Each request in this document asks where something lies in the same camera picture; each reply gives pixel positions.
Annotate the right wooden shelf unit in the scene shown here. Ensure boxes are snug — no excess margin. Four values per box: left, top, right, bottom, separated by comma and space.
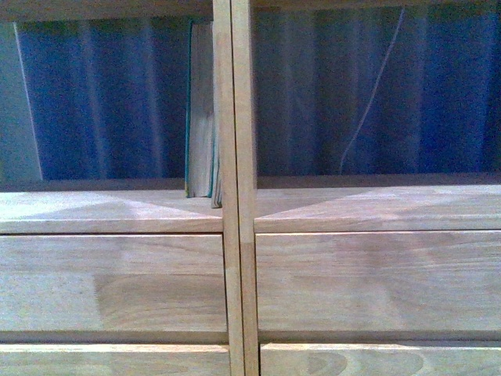
231, 1, 500, 375

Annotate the wooden shelf unit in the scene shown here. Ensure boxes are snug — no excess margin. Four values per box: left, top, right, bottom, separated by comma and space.
0, 0, 246, 376
231, 1, 500, 375

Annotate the left wooden shelf unit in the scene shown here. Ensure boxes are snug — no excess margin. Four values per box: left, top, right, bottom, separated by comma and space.
0, 0, 246, 376

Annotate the teal thick book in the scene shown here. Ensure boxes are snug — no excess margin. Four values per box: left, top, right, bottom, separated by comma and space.
185, 21, 216, 198

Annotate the upper left wooden drawer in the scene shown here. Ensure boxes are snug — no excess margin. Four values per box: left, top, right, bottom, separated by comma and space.
1, 235, 226, 333

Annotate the wooden drawer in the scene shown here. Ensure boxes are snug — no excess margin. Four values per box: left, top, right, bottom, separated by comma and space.
260, 343, 500, 375
1, 235, 226, 333
1, 345, 230, 375
256, 231, 500, 332

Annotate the dark blue curtain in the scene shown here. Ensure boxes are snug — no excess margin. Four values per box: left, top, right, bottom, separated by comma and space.
16, 2, 500, 180

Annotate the lower right wooden drawer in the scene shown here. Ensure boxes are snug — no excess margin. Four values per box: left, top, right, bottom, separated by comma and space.
260, 343, 500, 375

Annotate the upper right wooden drawer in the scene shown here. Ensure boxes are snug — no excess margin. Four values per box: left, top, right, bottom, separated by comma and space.
256, 231, 500, 332

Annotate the lower left wooden drawer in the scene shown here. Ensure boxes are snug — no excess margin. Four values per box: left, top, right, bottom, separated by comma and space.
1, 345, 230, 375

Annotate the white hanging cable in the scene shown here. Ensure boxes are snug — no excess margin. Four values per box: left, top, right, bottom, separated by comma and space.
339, 8, 406, 175

